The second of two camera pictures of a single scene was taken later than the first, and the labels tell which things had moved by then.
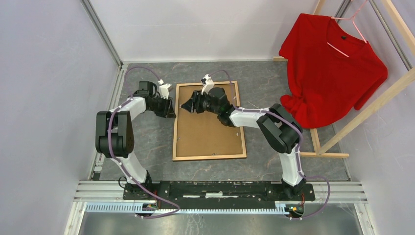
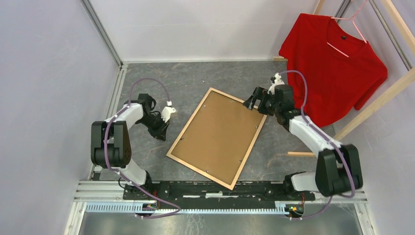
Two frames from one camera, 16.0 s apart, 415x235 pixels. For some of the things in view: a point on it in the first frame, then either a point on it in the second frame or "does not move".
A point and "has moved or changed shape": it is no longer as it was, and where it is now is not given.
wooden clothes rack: (321, 152) does not move
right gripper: (194, 103) → (261, 94)
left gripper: (168, 111) → (161, 132)
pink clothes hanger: (355, 26) does not move
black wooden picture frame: (174, 158) → (191, 120)
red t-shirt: (331, 72) does not move
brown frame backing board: (201, 134) has moved or changed shape
